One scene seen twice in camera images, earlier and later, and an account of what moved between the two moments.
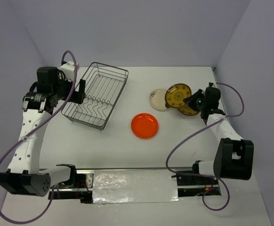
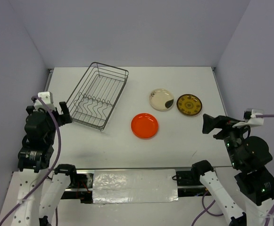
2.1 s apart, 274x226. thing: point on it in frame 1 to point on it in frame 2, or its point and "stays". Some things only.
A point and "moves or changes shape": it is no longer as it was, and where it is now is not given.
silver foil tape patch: (135, 186) stays
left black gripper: (78, 96) to (64, 118)
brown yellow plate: (176, 93) moves or changes shape
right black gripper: (190, 100) to (224, 122)
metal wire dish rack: (103, 84) stays
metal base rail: (190, 183) stays
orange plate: (144, 125) stays
